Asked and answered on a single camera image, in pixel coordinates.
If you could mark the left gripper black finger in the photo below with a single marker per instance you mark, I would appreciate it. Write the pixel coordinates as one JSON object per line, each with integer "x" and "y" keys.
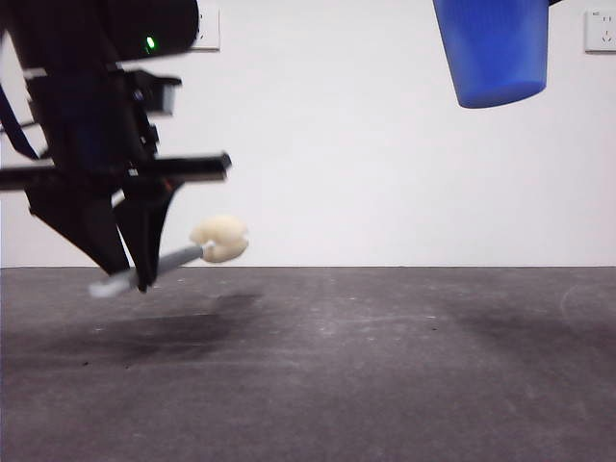
{"x": 82, "y": 226}
{"x": 144, "y": 231}

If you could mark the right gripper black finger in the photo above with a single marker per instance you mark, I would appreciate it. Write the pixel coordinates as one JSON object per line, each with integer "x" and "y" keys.
{"x": 552, "y": 2}

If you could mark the blue ribbed plastic cup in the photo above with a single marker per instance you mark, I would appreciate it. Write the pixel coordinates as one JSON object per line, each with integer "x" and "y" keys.
{"x": 495, "y": 53}

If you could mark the grey cup brush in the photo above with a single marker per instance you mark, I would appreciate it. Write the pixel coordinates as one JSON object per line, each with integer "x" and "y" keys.
{"x": 221, "y": 237}

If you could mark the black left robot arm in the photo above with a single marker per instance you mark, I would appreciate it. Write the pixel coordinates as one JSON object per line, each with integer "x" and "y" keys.
{"x": 72, "y": 29}

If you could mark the white wall socket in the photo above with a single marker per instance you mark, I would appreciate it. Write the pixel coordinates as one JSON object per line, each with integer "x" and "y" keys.
{"x": 209, "y": 41}
{"x": 601, "y": 32}

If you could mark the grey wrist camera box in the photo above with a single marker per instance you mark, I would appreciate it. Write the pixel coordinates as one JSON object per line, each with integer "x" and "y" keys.
{"x": 159, "y": 94}

